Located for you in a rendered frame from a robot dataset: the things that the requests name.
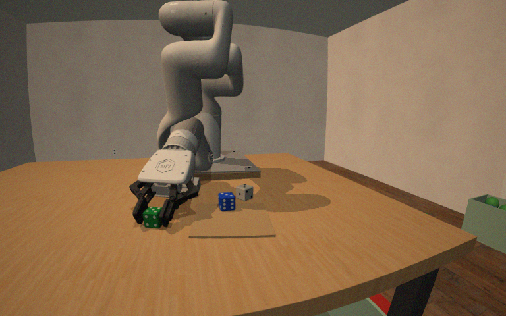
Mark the blue die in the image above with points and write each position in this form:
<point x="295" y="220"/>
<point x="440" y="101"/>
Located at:
<point x="226" y="201"/>

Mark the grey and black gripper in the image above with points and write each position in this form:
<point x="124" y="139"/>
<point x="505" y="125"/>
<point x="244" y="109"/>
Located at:
<point x="172" y="168"/>

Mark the tan flat mat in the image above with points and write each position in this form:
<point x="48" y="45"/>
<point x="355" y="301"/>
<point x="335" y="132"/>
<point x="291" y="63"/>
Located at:
<point x="248" y="220"/>

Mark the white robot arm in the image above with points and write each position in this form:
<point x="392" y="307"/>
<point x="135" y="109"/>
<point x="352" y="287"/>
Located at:
<point x="186" y="64"/>

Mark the white die with black pips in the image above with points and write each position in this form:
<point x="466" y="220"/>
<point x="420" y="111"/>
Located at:
<point x="244" y="192"/>

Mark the green die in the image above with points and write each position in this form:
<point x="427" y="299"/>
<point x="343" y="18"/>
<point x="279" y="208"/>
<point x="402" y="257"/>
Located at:
<point x="151" y="217"/>

